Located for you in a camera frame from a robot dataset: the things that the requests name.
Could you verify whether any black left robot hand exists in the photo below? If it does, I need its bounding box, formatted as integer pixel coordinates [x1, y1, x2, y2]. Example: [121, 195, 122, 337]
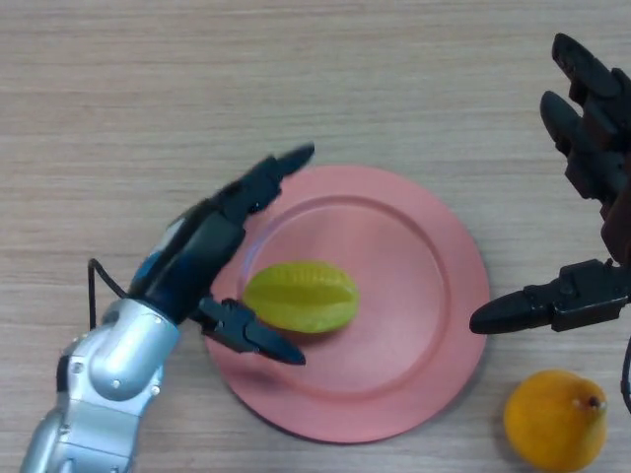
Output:
[128, 142, 316, 367]

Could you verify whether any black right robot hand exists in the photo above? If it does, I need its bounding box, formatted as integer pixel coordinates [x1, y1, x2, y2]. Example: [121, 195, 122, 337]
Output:
[468, 33, 631, 335]

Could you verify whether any yellow starfruit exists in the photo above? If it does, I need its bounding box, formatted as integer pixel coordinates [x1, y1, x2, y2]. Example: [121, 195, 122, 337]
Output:
[242, 260, 360, 334]

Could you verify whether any pink round plate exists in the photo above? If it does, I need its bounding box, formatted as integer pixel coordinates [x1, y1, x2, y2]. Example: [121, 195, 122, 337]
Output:
[202, 165, 491, 443]

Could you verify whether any orange pear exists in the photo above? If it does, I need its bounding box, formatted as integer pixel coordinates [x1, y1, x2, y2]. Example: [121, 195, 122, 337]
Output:
[503, 369, 608, 470]

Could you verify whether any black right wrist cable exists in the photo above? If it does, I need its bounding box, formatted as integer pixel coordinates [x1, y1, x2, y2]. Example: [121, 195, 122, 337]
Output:
[618, 334, 631, 413]

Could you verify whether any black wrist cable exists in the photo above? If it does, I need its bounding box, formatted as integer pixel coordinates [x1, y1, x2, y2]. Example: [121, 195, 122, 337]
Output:
[618, 334, 631, 413]
[87, 258, 130, 329]

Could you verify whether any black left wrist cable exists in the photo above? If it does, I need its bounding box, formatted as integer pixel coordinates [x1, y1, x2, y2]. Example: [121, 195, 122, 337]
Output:
[87, 258, 130, 329]

